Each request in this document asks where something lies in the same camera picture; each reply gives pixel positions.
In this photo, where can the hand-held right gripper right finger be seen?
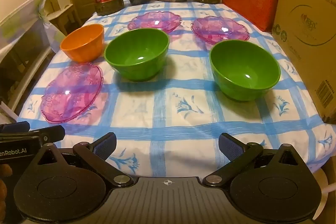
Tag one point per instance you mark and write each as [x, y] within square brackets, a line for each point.
[231, 146]

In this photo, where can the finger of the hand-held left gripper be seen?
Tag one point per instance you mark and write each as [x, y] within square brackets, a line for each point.
[15, 126]
[52, 132]

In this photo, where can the hanging patterned cloth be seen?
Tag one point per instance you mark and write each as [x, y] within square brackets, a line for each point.
[46, 11]

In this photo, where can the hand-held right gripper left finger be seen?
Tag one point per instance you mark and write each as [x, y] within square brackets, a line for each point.
[106, 145]

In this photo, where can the purple translucent plate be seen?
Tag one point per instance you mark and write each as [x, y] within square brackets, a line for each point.
[220, 29]
[155, 19]
[73, 90]

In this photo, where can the person's left hand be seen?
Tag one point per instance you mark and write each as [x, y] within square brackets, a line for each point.
[4, 170]

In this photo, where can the large cardboard box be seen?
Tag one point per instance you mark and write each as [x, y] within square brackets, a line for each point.
[309, 29]

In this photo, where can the orange plastic bowl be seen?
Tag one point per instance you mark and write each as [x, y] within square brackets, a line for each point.
[84, 43]

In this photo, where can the white wooden chair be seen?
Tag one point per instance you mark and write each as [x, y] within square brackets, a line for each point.
[57, 1]

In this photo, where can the white shelf rack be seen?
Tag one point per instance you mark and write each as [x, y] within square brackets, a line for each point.
[18, 50]

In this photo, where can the blue checked tablecloth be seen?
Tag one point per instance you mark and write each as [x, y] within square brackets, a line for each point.
[168, 119]

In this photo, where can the green plastic bowl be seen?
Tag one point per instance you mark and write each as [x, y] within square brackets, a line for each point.
[244, 69]
[136, 53]

